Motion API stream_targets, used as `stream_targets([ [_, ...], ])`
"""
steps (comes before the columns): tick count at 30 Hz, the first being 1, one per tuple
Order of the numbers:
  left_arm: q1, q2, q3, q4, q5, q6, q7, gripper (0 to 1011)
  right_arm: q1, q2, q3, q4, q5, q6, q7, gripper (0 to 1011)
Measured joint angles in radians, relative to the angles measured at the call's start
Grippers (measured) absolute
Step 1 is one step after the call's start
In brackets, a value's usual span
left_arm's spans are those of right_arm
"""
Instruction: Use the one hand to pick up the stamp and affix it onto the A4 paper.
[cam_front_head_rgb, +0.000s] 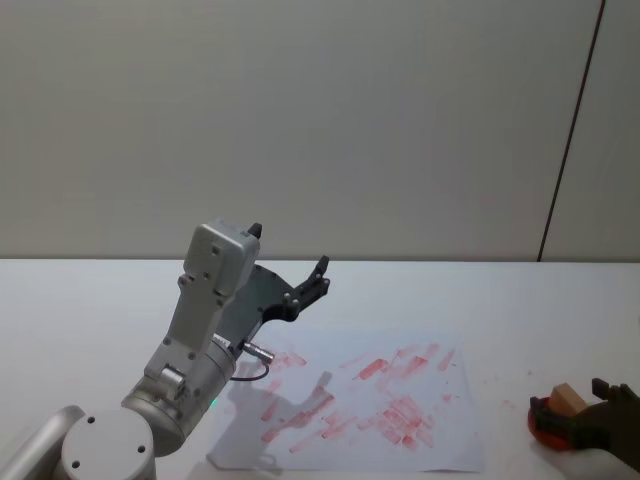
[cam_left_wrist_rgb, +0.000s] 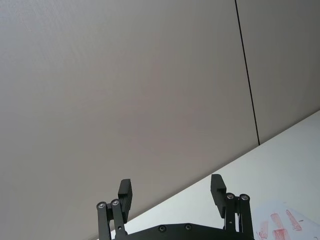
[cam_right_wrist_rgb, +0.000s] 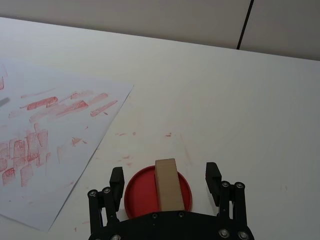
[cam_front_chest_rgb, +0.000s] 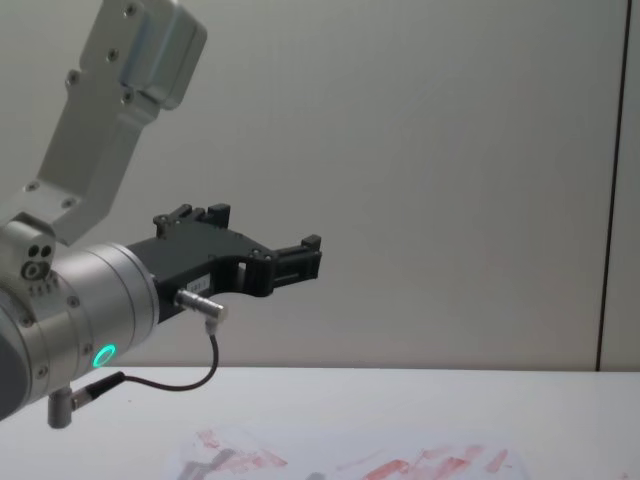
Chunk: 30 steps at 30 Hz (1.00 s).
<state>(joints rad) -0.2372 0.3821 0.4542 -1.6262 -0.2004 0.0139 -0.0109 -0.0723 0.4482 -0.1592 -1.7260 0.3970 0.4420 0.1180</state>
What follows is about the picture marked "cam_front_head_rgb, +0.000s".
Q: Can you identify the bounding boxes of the white paper with red marks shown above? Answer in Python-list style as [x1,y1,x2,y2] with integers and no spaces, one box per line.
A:
[206,339,487,474]

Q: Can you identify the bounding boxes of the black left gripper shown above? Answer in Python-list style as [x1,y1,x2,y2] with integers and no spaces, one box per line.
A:
[218,221,332,355]

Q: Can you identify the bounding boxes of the dark cable with silver plug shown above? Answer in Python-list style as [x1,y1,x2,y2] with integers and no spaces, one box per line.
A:
[230,339,278,384]

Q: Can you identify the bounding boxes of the small wooden block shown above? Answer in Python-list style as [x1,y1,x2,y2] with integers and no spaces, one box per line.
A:
[549,383,587,417]

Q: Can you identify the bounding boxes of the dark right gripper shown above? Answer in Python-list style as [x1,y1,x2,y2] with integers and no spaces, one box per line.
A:
[529,377,640,475]

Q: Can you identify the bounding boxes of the round red ink pad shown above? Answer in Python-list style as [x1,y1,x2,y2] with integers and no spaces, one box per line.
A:
[526,397,577,452]

